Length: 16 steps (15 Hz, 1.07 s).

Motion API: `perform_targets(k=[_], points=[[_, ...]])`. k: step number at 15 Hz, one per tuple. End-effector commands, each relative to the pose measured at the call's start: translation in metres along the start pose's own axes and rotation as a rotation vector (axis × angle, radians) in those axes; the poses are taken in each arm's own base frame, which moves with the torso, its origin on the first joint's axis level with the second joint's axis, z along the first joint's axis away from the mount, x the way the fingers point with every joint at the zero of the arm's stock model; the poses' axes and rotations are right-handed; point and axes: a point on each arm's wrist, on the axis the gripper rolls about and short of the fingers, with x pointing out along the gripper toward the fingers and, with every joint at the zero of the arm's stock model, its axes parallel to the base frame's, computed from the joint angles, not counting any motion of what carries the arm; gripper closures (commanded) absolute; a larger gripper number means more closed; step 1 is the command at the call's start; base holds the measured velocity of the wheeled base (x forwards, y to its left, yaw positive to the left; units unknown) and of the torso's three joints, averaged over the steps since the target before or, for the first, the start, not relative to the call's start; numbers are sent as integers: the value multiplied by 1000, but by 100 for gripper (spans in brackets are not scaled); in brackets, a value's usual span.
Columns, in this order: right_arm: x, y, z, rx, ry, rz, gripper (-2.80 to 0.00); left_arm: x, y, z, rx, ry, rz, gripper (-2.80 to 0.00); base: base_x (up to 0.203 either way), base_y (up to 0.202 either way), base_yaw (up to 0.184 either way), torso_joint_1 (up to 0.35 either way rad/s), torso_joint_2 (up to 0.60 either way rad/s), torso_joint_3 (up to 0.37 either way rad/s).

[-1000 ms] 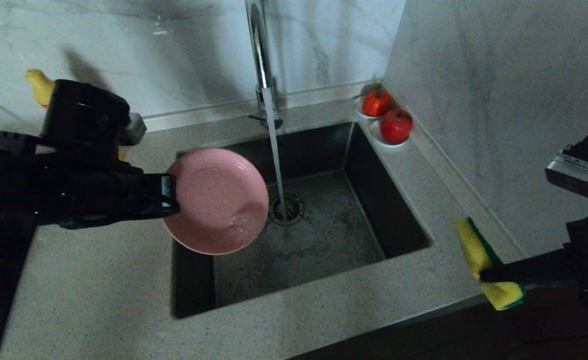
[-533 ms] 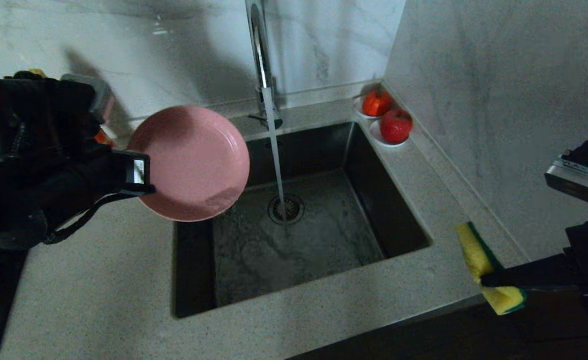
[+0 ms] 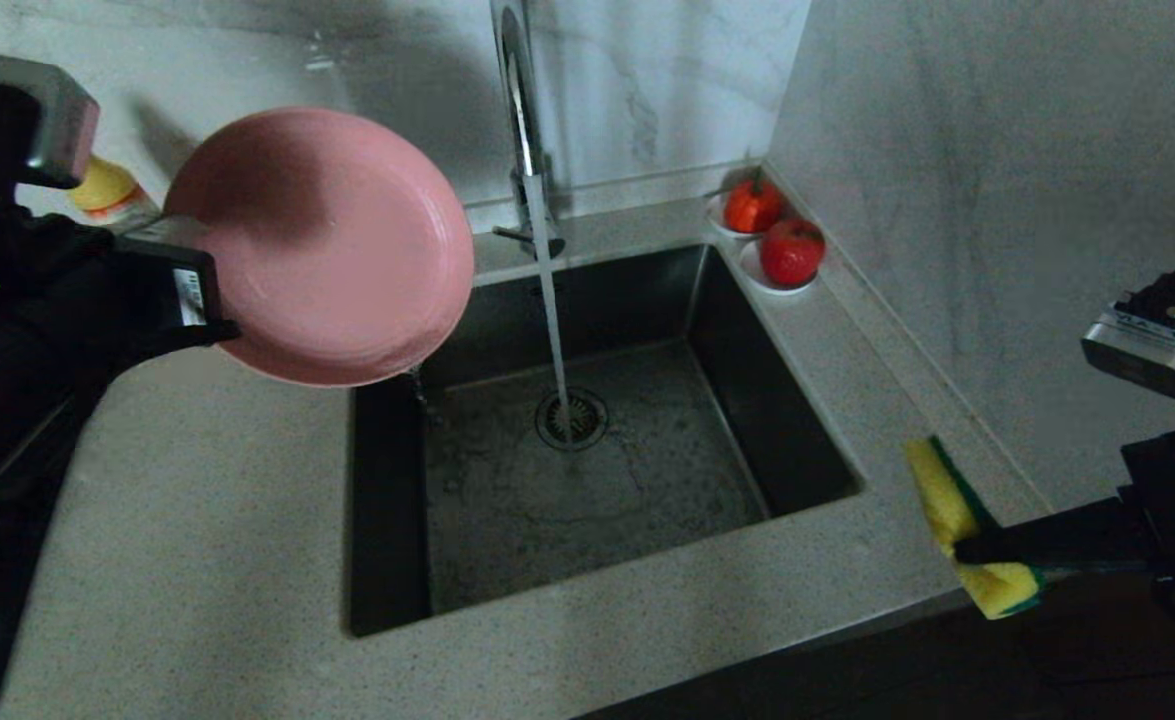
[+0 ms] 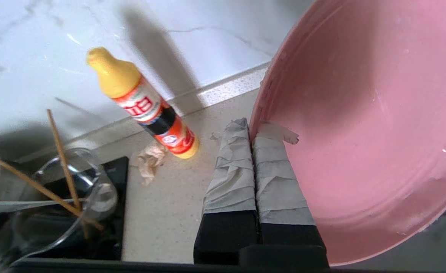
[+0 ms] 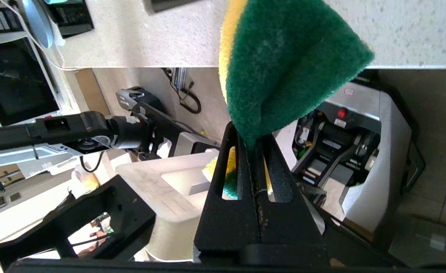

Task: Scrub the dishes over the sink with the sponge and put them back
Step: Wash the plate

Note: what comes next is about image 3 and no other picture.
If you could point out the pink plate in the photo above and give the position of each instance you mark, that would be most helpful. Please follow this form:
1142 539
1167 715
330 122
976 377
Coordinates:
337 250

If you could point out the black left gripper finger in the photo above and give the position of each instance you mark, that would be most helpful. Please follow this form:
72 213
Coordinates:
172 235

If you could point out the red apple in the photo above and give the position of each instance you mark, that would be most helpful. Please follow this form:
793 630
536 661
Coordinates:
793 252

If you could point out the stainless steel sink basin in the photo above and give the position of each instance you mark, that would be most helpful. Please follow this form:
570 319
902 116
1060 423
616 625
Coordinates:
647 520

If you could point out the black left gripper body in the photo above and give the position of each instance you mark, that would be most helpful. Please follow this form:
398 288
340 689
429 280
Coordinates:
162 300

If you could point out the round metal drain strainer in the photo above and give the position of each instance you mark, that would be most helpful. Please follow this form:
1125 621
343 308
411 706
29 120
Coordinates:
587 420

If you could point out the green and yellow sponge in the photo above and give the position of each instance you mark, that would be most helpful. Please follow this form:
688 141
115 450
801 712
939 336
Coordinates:
942 490

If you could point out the orange-red tomato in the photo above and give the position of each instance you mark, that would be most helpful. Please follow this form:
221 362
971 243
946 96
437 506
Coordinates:
753 205

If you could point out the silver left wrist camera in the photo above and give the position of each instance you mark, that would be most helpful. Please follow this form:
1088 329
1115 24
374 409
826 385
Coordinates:
57 120

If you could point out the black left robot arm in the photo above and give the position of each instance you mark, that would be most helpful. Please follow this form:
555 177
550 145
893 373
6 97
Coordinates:
7 300

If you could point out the chrome faucet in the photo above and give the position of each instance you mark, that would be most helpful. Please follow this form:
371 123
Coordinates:
524 120

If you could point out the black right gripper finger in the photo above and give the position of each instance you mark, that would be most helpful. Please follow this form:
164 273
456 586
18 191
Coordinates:
1057 535
1097 568

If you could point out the orange detergent bottle yellow cap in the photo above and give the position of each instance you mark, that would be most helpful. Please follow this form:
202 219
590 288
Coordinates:
107 190

